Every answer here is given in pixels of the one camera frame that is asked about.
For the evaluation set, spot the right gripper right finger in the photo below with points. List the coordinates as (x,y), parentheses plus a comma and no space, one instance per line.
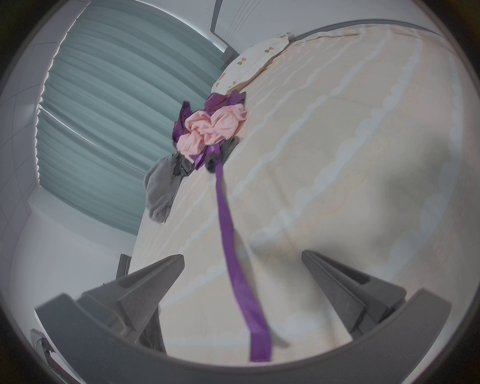
(337,296)

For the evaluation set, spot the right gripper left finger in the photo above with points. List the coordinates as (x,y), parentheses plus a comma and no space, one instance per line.
(157,285)

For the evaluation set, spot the pile of clothes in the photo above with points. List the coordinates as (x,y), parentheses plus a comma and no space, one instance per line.
(210,127)

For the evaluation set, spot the purple garment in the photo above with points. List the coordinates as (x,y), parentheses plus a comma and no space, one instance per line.
(228,240)

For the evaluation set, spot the blue-green curtain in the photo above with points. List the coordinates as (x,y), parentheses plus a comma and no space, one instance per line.
(131,75)
(86,168)

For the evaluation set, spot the white printed pillow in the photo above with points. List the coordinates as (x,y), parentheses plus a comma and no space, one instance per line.
(247,63)

